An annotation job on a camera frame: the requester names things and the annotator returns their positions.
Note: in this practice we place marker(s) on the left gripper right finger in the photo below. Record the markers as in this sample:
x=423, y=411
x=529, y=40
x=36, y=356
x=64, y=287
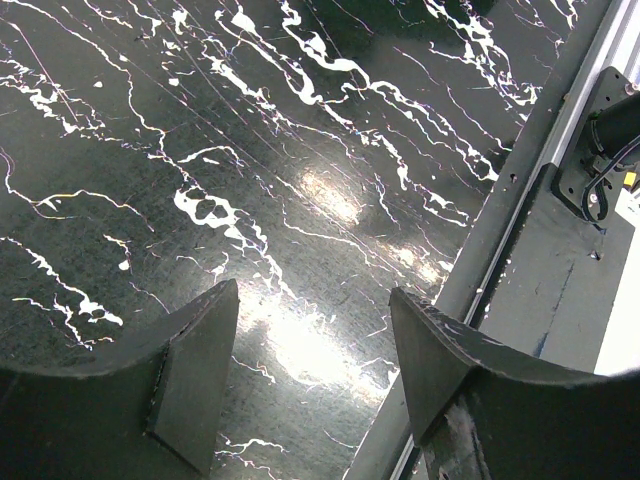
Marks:
x=479, y=409

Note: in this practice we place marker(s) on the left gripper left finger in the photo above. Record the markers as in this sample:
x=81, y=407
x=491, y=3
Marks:
x=147, y=406

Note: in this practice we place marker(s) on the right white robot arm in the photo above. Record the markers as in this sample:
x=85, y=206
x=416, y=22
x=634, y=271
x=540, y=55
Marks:
x=614, y=138

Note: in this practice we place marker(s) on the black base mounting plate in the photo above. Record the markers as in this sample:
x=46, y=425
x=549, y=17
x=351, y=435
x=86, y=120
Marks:
x=550, y=250

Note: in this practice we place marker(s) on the aluminium rail frame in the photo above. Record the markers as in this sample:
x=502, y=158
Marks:
x=570, y=115

